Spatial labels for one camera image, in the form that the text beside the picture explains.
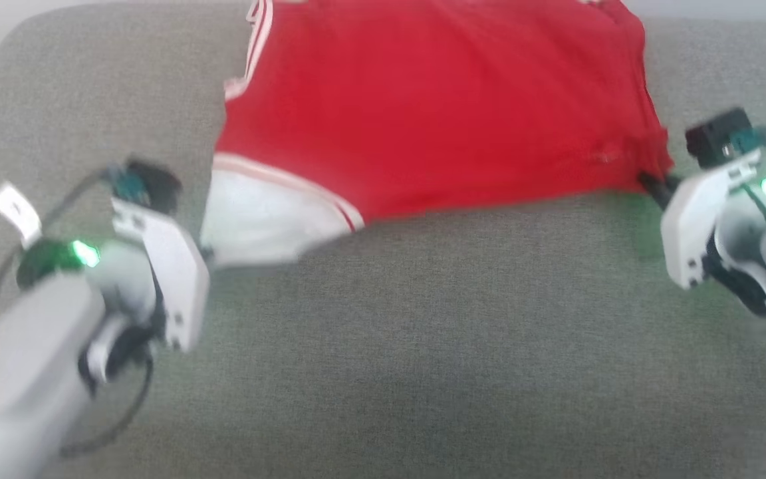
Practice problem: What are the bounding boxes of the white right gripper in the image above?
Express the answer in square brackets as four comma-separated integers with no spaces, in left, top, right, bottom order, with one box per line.
[637,152,763,291]

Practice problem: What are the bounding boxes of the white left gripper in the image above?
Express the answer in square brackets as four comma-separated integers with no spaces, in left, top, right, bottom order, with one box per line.
[112,200,211,353]

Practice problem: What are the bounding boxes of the red and white basketball jersey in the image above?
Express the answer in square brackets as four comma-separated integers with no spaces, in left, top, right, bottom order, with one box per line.
[200,0,675,268]

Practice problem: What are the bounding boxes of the white cable tag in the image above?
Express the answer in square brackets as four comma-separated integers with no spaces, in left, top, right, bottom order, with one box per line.
[0,182,43,248]

